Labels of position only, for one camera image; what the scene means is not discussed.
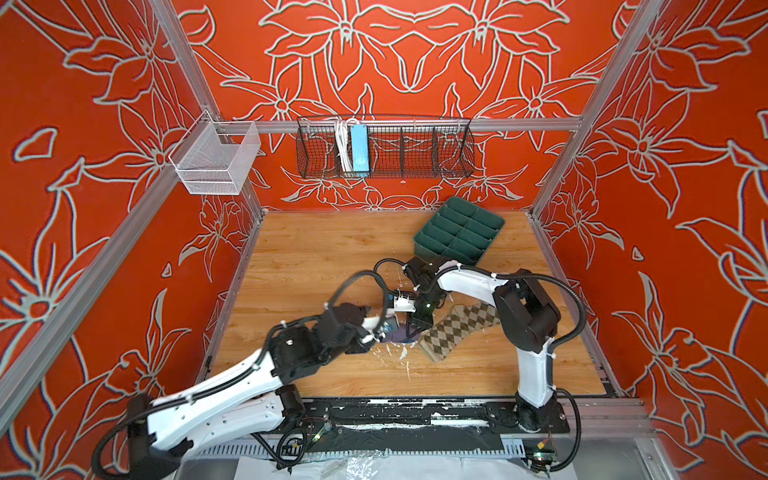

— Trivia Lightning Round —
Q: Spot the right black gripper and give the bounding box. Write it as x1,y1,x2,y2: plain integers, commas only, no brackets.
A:
400,290,442,340

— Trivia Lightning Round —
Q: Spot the purple sock with yellow cuff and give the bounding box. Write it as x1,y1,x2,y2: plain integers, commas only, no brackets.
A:
384,323,421,344

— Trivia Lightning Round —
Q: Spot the green divided organizer tray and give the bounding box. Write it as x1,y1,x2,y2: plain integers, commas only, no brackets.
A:
414,196,506,265

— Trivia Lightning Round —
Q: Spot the brown argyle sock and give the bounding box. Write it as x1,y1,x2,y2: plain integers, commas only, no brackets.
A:
418,302,501,363

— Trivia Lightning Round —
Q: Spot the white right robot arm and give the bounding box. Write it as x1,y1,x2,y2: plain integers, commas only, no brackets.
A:
402,257,561,414

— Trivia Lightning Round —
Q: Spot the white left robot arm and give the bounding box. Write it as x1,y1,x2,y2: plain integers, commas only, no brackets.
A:
91,303,397,479

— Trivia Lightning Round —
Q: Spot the blue box in basket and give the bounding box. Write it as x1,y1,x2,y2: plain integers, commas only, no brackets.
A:
350,123,370,177

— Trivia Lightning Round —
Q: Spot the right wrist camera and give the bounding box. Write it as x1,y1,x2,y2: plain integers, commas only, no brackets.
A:
387,292,416,313

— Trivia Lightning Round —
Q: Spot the black wire wall basket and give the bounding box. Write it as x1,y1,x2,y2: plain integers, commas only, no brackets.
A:
295,115,476,180

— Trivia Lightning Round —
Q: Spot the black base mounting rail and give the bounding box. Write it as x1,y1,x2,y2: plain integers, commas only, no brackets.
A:
261,396,577,459

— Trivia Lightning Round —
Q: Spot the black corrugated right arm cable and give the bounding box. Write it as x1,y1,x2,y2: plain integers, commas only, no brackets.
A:
497,272,588,352

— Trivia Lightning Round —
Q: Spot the white cable bundle in basket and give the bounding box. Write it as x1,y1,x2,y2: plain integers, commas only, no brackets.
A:
333,118,353,175

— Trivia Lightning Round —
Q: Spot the clear plastic wall bin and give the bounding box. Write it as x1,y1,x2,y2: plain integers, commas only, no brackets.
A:
169,110,262,196

